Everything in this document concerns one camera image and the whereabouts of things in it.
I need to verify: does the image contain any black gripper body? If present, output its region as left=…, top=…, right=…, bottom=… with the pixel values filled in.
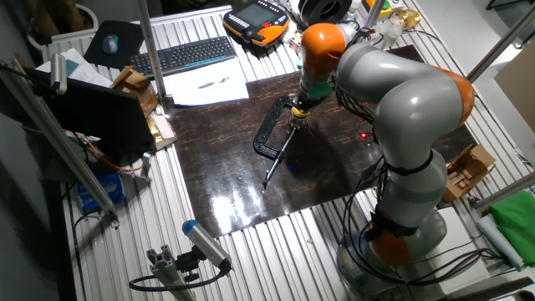
left=292, top=94, right=325, bottom=112

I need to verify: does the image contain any black C-clamp with steel screw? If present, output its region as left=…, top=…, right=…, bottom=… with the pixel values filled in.
left=252, top=96, right=304, bottom=189

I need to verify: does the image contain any Rubik's cube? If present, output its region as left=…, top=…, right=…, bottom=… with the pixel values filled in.
left=288, top=32, right=303, bottom=54

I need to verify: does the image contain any dark marble pattern mat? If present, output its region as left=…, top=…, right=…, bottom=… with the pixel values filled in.
left=166, top=44, right=477, bottom=239

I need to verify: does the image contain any black filament spool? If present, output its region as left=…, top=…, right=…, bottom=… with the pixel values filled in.
left=298, top=0, right=354, bottom=27

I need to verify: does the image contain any white paper sheet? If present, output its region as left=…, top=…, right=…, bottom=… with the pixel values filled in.
left=162, top=58, right=250, bottom=107

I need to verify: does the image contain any orange black teach pendant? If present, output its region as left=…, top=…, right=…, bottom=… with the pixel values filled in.
left=222, top=0, right=291, bottom=47

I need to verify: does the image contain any clear plastic bag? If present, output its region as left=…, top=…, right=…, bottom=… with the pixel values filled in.
left=374, top=18, right=405, bottom=49

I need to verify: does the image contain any yellow emergency stop button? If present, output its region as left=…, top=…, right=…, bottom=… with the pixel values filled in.
left=361, top=0, right=394, bottom=18

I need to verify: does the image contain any black computer keyboard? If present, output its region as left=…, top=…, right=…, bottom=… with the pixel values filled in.
left=127, top=35, right=237, bottom=79

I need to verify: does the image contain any gold metal ornament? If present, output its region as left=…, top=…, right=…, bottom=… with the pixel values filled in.
left=392, top=8, right=422, bottom=31

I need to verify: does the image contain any gold white small box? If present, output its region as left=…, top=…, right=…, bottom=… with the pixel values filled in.
left=145, top=113, right=177, bottom=151

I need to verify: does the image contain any brown cardboard box with flaps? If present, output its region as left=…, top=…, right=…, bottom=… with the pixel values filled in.
left=110, top=65, right=159, bottom=119

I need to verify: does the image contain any open cardboard box with blocks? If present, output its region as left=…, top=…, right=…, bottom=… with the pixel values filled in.
left=441, top=144, right=497, bottom=204

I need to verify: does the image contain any black mouse pad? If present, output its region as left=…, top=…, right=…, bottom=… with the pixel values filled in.
left=83, top=19, right=145, bottom=71

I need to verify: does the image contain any grey blue computer mouse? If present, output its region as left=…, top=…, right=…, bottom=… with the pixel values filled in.
left=102, top=33, right=120, bottom=55

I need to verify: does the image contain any black laptop screen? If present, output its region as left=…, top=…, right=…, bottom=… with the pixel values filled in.
left=23, top=66, right=156, bottom=156

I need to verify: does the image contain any short aluminium profile stub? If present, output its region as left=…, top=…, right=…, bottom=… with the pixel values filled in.
left=145, top=244, right=196, bottom=301

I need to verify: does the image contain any blue tissue pack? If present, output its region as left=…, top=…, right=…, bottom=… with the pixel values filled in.
left=75, top=171, right=125, bottom=212

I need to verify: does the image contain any flat brown cardboard sheet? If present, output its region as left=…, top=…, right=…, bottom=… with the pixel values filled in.
left=493, top=41, right=535, bottom=135

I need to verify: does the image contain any stack of white papers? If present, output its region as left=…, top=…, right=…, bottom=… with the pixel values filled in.
left=35, top=47, right=114, bottom=89

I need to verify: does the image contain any white round basket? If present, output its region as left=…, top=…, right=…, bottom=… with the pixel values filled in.
left=27, top=3, right=99, bottom=51

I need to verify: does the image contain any white rolled cloth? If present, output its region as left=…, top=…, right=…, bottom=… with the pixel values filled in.
left=476, top=213, right=526, bottom=272

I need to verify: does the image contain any green cloth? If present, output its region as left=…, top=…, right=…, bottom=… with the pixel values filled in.
left=489, top=190, right=535, bottom=268

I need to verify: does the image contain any green printed wrist mount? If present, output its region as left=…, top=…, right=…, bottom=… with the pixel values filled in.
left=307, top=79, right=335, bottom=100

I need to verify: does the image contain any silver camera with blue end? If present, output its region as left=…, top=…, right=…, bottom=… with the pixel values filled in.
left=181, top=219, right=233, bottom=271

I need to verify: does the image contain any upright aluminium post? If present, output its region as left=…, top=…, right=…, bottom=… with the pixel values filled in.
left=135, top=0, right=167, bottom=99

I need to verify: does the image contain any black camera clamp mount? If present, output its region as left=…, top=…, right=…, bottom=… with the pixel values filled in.
left=175, top=246, right=202, bottom=283

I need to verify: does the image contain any orange cable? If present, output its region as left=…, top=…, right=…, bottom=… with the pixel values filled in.
left=62, top=128, right=145, bottom=173

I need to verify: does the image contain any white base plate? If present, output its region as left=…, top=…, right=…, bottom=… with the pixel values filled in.
left=400, top=207, right=490, bottom=293

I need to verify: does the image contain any long aluminium frame bar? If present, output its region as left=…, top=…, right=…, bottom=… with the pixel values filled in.
left=466, top=3, right=535, bottom=84

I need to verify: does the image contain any short aluminium frame bar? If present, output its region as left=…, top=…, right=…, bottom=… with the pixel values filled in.
left=471, top=171, right=535, bottom=212

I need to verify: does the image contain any black camera cable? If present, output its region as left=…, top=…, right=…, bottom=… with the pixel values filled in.
left=128, top=267, right=232, bottom=293

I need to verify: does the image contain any silver camera on frame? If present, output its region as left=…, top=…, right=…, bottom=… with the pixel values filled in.
left=49, top=52, right=69, bottom=95

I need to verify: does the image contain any slanted aluminium frame bar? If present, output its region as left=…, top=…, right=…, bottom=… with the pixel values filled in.
left=0, top=58, right=120, bottom=229

